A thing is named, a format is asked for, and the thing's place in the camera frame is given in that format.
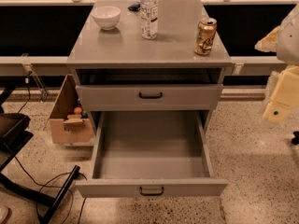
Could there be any black chair base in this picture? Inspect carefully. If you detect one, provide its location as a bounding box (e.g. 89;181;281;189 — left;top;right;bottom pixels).
0;90;89;224

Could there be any grey drawer cabinet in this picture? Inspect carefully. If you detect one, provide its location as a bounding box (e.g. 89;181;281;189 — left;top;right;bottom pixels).
67;0;231;133

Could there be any cardboard box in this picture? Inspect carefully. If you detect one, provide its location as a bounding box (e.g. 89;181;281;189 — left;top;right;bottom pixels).
50;75;93;144

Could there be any black hanging cable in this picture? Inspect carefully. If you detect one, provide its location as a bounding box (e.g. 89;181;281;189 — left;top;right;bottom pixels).
17;70;34;114

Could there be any orange fruit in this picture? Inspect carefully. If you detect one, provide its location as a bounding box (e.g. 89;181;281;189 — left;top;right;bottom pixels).
73;106;82;115

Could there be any black caster wheel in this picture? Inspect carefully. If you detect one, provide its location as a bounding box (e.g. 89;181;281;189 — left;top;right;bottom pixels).
292;131;299;145

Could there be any crushed gold soda can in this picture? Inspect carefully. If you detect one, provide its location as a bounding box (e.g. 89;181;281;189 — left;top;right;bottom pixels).
194;18;217;55

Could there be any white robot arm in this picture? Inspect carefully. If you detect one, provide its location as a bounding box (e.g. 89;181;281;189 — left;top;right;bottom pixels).
254;4;299;123

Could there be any grey top drawer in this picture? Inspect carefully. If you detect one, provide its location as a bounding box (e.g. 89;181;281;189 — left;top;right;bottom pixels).
76;84;222;111

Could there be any white ceramic bowl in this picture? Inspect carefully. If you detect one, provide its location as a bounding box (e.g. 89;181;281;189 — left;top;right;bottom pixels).
92;6;121;30

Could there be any clear plastic water bottle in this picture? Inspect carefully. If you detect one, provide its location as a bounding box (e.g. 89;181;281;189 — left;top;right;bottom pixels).
140;0;158;39

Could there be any black floor cable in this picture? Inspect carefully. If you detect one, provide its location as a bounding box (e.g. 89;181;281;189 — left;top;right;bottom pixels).
12;156;90;224

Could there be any grey drawer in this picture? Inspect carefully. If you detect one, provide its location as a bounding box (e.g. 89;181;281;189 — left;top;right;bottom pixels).
76;111;227;198
76;84;222;111

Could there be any small dark blue object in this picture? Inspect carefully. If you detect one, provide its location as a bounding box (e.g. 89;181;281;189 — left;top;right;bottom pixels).
128;2;140;11

